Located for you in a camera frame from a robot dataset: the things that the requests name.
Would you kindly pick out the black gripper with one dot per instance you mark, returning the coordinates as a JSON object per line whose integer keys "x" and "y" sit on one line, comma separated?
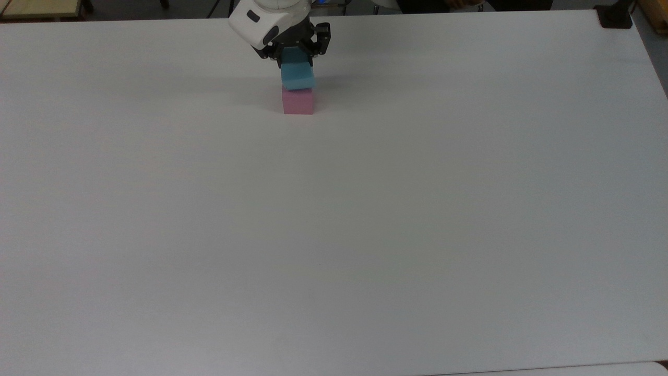
{"x": 293, "y": 37}

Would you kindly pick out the blue foam cube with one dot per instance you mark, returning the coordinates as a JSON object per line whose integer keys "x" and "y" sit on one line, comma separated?
{"x": 298, "y": 70}

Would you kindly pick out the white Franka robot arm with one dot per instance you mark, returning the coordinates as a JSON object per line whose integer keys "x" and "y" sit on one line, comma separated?
{"x": 261, "y": 21}

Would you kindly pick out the pink foam cube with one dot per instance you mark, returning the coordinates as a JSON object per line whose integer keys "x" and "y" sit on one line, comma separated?
{"x": 298, "y": 101}

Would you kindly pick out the bystander bare hand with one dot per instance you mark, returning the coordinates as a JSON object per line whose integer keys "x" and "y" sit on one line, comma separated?
{"x": 466, "y": 3}

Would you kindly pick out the thin dark rod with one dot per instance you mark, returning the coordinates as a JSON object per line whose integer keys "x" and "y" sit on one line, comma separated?
{"x": 213, "y": 9}

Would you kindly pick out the white rounded object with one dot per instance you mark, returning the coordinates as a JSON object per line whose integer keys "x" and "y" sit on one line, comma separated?
{"x": 385, "y": 2}

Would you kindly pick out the light wooden table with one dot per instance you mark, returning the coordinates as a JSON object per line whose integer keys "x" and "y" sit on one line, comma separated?
{"x": 39, "y": 8}

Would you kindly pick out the wooden board edge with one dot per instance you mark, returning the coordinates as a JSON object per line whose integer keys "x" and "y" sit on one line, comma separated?
{"x": 652, "y": 13}

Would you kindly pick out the black clamp pole mount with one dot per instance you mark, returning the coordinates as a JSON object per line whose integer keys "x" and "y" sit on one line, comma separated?
{"x": 615, "y": 15}

